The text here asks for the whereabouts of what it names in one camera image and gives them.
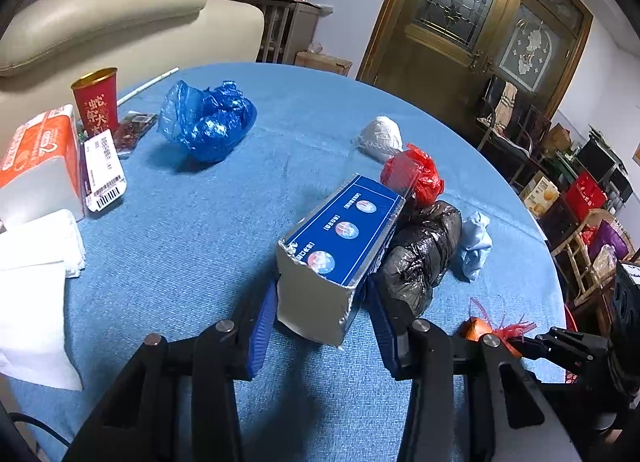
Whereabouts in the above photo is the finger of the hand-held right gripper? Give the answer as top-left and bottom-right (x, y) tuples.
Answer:
(520, 326), (610, 379)

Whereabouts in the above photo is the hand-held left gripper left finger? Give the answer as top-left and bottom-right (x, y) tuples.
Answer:
(65, 282), (280, 462)

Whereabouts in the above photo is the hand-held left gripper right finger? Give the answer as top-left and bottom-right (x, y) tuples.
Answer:
(365, 277), (586, 462)

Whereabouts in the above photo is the black plastic bag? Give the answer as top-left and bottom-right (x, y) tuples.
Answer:
(372, 199), (463, 318)

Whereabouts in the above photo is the blue and silver carton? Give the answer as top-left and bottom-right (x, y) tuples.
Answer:
(276, 173), (408, 347)

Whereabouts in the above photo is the light blue plastic bag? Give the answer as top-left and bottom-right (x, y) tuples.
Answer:
(452, 211), (493, 283)

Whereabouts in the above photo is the red plastic bag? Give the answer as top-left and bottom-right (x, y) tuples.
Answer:
(380, 143), (445, 208)

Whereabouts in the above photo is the wicker chair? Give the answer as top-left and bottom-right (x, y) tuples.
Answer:
(550, 209), (631, 303)

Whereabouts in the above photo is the blue tablecloth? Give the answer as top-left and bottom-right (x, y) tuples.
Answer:
(7, 64), (568, 462)

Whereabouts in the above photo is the red crate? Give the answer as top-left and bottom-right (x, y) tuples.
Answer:
(564, 171), (608, 223)

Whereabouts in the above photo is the orange fruit box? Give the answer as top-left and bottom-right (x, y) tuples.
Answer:
(520, 177), (561, 218)

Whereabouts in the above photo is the white plastic bag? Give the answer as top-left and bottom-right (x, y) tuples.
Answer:
(352, 115), (405, 163)

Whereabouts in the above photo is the white labelled packet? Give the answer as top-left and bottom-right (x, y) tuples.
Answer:
(80, 128), (127, 214)

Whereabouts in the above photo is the white paper tissue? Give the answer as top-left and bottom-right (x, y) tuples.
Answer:
(0, 262), (84, 392)

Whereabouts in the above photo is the folded white napkin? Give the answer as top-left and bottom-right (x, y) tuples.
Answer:
(0, 209), (87, 278)

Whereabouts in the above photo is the dark red snack packet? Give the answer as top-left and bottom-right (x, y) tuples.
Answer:
(112, 111), (158, 158)

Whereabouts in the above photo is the dark metal chair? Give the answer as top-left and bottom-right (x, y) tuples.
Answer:
(475, 75), (551, 178)

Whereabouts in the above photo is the wooden glass door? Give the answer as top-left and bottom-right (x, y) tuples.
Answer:
(356, 0), (593, 143)

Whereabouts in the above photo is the white straw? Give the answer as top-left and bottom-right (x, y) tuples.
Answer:
(116, 67), (180, 106)

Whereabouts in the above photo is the cardboard box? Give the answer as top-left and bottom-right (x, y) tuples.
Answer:
(294, 51), (353, 77)

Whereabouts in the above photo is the red paper cup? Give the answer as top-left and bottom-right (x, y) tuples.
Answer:
(70, 67), (121, 138)

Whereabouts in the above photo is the orange tissue pack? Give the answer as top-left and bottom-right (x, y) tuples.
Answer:
(0, 105), (86, 228)

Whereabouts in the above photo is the radiator cabinet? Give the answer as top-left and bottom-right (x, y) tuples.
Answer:
(207, 0), (333, 66)

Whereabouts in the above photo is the beige leather sofa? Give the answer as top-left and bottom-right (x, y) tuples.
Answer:
(0, 0), (265, 133)

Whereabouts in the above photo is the black cable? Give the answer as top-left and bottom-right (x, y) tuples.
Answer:
(7, 412), (71, 448)

